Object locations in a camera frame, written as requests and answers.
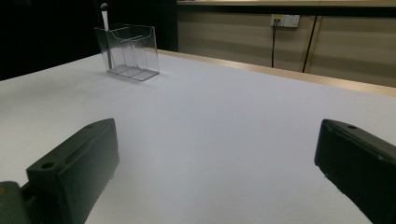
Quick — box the clear plastic organizer box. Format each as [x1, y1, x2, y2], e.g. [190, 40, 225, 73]
[93, 22, 161, 83]

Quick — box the light wooden table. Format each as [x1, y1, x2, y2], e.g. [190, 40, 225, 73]
[154, 49, 396, 98]

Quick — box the black curtain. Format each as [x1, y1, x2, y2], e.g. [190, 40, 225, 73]
[0, 0, 178, 82]

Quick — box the large-head black makeup brush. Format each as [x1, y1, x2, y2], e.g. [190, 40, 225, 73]
[99, 2, 114, 70]

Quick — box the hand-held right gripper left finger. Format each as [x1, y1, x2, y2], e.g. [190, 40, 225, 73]
[25, 118, 120, 224]

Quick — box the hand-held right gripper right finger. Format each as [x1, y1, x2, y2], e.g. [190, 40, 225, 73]
[314, 118, 396, 224]

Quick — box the long black wall cable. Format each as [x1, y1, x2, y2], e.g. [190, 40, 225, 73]
[271, 20, 278, 69]

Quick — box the white table cover sheet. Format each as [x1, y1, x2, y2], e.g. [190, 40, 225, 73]
[0, 51, 396, 224]

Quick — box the black horizontal bar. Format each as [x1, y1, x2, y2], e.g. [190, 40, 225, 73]
[176, 3, 396, 19]

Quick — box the white wall socket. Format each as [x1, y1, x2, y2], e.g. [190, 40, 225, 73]
[269, 13, 301, 29]

